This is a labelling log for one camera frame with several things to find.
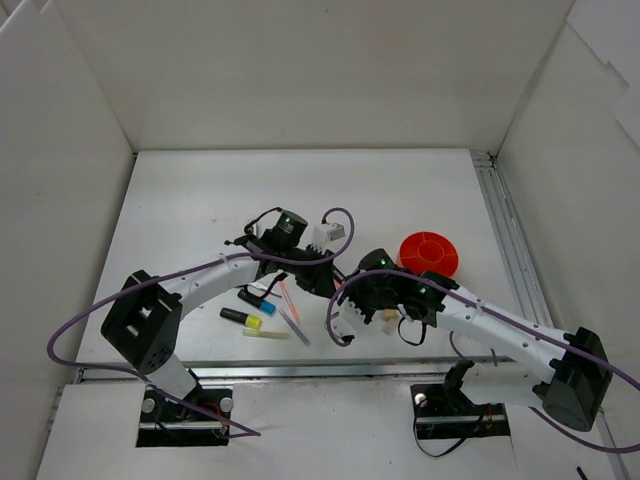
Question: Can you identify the purple pen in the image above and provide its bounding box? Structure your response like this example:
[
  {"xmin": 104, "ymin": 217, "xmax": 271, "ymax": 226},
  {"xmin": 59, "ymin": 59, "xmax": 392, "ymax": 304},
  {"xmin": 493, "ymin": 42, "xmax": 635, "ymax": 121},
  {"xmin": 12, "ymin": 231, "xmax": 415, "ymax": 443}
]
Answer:
[{"xmin": 278, "ymin": 309, "xmax": 311, "ymax": 347}]

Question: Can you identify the aluminium rail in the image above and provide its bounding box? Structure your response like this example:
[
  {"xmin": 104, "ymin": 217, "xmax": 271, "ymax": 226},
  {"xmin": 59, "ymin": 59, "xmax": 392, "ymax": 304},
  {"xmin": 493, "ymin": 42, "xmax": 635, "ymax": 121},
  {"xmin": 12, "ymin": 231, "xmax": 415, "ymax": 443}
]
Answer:
[
  {"xmin": 469, "ymin": 149, "xmax": 633, "ymax": 479},
  {"xmin": 74, "ymin": 357, "xmax": 501, "ymax": 384}
]

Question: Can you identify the orange pen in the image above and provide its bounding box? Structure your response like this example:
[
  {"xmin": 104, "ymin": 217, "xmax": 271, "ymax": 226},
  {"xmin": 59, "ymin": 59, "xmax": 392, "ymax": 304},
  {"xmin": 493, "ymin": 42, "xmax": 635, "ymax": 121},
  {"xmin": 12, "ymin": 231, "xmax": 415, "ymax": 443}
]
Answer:
[{"xmin": 279, "ymin": 280, "xmax": 301, "ymax": 326}]

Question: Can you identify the yellow black highlighter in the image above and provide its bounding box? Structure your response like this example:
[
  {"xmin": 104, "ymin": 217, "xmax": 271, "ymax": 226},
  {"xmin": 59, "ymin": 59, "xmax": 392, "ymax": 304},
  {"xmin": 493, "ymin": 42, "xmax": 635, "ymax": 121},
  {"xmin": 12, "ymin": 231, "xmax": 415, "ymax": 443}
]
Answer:
[{"xmin": 220, "ymin": 307, "xmax": 263, "ymax": 330}]

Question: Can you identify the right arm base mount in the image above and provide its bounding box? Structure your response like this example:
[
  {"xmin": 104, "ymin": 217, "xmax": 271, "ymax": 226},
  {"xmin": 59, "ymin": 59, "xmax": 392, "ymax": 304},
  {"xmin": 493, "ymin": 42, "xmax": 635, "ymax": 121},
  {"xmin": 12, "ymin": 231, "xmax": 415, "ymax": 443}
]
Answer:
[{"xmin": 410, "ymin": 360, "xmax": 511, "ymax": 460}]

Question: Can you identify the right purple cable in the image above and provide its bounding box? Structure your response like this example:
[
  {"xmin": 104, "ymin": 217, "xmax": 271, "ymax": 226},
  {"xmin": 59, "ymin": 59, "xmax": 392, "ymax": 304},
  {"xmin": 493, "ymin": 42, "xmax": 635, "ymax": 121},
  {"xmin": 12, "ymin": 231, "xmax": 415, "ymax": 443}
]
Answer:
[{"xmin": 325, "ymin": 269, "xmax": 640, "ymax": 455}]

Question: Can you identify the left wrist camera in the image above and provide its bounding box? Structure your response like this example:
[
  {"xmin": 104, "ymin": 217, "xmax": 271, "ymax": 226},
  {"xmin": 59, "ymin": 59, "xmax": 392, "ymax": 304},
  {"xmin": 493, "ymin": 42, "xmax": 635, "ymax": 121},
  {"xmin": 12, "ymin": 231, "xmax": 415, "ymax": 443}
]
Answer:
[{"xmin": 310, "ymin": 223, "xmax": 346, "ymax": 253}]

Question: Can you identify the white eraser block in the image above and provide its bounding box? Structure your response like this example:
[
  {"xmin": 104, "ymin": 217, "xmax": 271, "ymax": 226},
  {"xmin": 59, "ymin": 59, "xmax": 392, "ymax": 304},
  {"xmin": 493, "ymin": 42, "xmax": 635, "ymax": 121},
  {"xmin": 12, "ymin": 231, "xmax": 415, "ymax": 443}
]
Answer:
[{"xmin": 382, "ymin": 321, "xmax": 399, "ymax": 336}]

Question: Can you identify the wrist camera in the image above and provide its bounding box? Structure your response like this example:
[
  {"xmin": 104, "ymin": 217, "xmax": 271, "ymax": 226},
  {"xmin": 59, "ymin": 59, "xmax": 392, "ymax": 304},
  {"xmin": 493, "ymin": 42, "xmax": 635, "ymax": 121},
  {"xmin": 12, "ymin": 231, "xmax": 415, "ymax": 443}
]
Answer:
[
  {"xmin": 327, "ymin": 292, "xmax": 376, "ymax": 346},
  {"xmin": 310, "ymin": 223, "xmax": 346, "ymax": 253}
]

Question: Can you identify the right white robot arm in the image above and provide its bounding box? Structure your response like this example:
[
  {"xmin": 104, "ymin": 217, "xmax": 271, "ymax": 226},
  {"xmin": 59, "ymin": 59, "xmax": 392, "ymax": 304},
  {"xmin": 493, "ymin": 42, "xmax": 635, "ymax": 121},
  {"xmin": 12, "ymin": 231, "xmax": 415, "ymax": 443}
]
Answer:
[{"xmin": 341, "ymin": 249, "xmax": 612, "ymax": 432}]

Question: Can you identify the orange round divided container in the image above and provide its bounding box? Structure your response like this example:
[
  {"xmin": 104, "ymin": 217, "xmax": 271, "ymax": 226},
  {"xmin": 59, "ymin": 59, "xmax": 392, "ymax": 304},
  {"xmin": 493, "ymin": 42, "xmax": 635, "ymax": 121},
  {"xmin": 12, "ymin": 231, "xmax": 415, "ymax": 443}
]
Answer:
[{"xmin": 396, "ymin": 231, "xmax": 459, "ymax": 277}]

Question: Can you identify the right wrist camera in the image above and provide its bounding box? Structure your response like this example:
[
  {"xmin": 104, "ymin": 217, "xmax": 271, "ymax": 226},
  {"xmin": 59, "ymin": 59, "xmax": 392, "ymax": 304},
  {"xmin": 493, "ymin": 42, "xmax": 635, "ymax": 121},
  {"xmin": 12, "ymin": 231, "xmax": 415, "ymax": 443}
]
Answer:
[{"xmin": 327, "ymin": 292, "xmax": 376, "ymax": 346}]

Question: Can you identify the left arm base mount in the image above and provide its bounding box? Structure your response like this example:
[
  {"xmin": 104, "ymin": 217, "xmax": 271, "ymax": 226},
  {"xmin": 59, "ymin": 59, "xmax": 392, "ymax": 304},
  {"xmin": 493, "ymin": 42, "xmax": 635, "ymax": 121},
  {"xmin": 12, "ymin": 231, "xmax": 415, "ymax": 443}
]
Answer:
[{"xmin": 136, "ymin": 386, "xmax": 233, "ymax": 448}]

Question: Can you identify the yellow eraser block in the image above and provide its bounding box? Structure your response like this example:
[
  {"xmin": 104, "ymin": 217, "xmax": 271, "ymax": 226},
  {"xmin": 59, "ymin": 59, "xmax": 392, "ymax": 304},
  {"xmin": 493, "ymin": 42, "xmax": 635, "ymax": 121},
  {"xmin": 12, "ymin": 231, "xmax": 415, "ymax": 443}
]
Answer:
[{"xmin": 382, "ymin": 310, "xmax": 398, "ymax": 322}]

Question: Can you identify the pale yellow pen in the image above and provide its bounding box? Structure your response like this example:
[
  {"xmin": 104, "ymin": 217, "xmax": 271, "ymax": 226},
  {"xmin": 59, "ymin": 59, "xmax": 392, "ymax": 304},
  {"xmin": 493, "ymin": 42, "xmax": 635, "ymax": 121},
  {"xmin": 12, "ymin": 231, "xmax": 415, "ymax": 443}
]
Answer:
[{"xmin": 242, "ymin": 328, "xmax": 291, "ymax": 341}]

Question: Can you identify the blue black highlighter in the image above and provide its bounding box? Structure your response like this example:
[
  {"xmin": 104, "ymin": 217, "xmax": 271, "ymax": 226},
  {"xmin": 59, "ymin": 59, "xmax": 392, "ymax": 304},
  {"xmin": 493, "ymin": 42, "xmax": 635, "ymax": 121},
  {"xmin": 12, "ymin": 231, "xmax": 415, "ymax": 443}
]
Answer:
[{"xmin": 237, "ymin": 288, "xmax": 277, "ymax": 316}]

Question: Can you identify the aluminium rail right side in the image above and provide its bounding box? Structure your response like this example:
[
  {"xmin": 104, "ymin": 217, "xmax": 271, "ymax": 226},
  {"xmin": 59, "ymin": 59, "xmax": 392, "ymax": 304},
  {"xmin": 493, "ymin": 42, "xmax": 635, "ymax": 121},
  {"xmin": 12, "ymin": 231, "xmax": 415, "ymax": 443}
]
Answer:
[{"xmin": 469, "ymin": 149, "xmax": 633, "ymax": 479}]

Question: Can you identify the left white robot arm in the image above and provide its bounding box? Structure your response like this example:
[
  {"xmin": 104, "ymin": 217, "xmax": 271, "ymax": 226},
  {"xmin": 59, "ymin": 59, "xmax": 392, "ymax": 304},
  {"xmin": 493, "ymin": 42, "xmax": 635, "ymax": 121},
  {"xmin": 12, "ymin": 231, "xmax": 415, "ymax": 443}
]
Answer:
[{"xmin": 101, "ymin": 210, "xmax": 355, "ymax": 420}]

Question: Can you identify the aluminium rail front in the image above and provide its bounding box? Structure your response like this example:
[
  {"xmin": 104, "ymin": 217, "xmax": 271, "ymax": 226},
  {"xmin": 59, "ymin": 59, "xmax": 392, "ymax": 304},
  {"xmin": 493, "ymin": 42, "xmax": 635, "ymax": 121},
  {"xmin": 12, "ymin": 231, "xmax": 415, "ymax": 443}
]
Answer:
[{"xmin": 74, "ymin": 357, "xmax": 501, "ymax": 384}]

